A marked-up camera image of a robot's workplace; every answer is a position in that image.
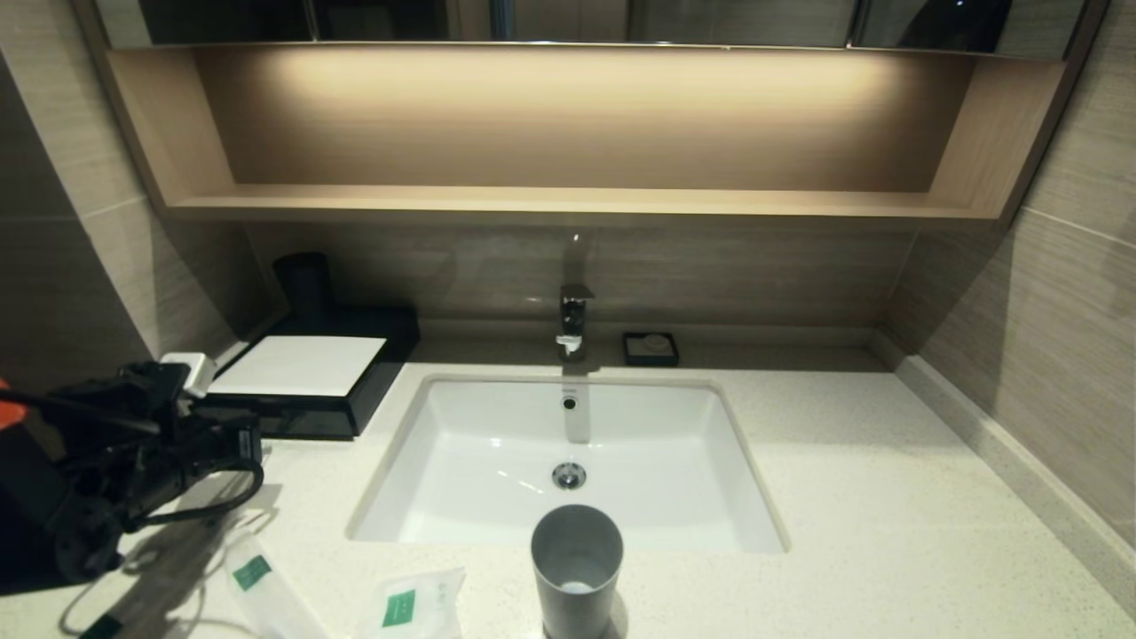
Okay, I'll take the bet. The black box drawer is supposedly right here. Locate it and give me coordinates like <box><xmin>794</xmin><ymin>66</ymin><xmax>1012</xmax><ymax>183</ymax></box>
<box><xmin>262</xmin><ymin>397</ymin><xmax>356</xmax><ymax>440</ymax></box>

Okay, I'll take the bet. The white toothbrush packet green label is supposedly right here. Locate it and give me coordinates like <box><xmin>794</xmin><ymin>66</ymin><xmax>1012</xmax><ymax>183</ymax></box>
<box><xmin>75</xmin><ymin>508</ymin><xmax>245</xmax><ymax>639</ymax></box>
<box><xmin>222</xmin><ymin>530</ymin><xmax>329</xmax><ymax>639</ymax></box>

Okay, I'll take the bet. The black tray box white lid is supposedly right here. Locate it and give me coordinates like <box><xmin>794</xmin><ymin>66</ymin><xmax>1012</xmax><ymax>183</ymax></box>
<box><xmin>197</xmin><ymin>306</ymin><xmax>421</xmax><ymax>440</ymax></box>

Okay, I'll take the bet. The black cylindrical cup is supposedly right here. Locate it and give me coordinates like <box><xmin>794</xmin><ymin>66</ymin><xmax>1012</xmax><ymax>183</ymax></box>
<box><xmin>273</xmin><ymin>252</ymin><xmax>336</xmax><ymax>325</ymax></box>

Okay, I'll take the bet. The square white sachet green label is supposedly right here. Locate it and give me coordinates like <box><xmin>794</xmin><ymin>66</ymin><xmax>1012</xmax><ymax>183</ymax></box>
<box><xmin>355</xmin><ymin>568</ymin><xmax>467</xmax><ymax>639</ymax></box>

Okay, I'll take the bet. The white ceramic sink basin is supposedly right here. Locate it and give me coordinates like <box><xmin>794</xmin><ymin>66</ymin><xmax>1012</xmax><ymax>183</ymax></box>
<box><xmin>346</xmin><ymin>373</ymin><xmax>789</xmax><ymax>556</ymax></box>

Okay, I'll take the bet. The grey tumbler cup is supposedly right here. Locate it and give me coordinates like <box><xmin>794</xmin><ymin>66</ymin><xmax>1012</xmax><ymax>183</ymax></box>
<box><xmin>531</xmin><ymin>504</ymin><xmax>625</xmax><ymax>639</ymax></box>

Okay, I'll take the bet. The chrome sink faucet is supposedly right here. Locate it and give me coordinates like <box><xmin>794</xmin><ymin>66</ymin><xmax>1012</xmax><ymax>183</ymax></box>
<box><xmin>556</xmin><ymin>284</ymin><xmax>596</xmax><ymax>363</ymax></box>

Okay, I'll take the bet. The black soap dish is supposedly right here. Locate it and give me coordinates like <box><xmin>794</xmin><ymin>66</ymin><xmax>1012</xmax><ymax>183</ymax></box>
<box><xmin>621</xmin><ymin>331</ymin><xmax>681</xmax><ymax>367</ymax></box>

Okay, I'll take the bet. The mirror cabinet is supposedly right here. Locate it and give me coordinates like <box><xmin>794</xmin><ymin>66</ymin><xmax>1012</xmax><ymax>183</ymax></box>
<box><xmin>93</xmin><ymin>0</ymin><xmax>1088</xmax><ymax>59</ymax></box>

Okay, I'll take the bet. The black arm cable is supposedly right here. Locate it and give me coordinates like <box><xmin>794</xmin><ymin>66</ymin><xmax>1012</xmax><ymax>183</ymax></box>
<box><xmin>124</xmin><ymin>457</ymin><xmax>265</xmax><ymax>533</ymax></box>

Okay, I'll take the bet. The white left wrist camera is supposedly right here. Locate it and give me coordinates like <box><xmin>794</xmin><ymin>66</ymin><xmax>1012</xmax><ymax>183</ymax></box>
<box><xmin>160</xmin><ymin>352</ymin><xmax>218</xmax><ymax>398</ymax></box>

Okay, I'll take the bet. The wooden wall shelf niche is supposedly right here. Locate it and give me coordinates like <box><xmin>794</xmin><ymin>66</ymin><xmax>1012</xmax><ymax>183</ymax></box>
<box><xmin>75</xmin><ymin>44</ymin><xmax>1110</xmax><ymax>232</ymax></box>

